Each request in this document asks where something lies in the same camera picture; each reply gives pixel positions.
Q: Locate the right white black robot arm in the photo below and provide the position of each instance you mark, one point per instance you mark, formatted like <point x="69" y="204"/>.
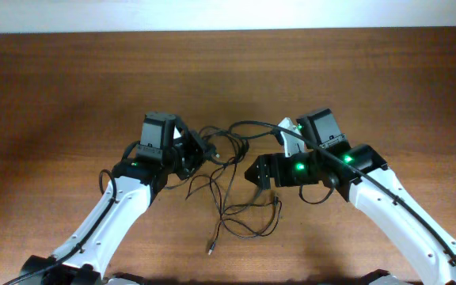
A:
<point x="364" y="179"/>

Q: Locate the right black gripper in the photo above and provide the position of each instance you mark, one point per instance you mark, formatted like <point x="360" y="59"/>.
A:
<point x="283" y="177"/>

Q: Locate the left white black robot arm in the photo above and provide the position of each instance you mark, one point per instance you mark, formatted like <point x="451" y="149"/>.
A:
<point x="84" y="257"/>

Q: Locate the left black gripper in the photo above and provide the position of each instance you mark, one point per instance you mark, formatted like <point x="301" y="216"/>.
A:
<point x="201" y="150"/>

